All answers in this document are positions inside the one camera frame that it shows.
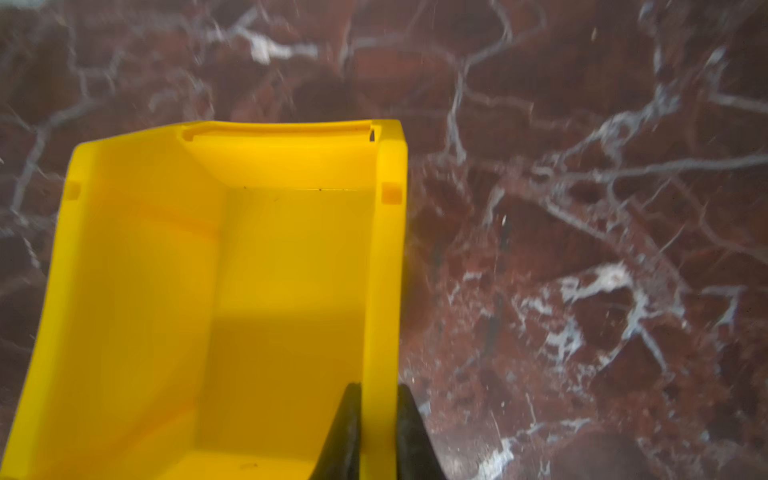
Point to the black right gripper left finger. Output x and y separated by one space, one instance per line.
339 458

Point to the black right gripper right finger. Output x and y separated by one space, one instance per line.
415 457

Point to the yellow plastic bin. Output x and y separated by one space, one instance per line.
213 289

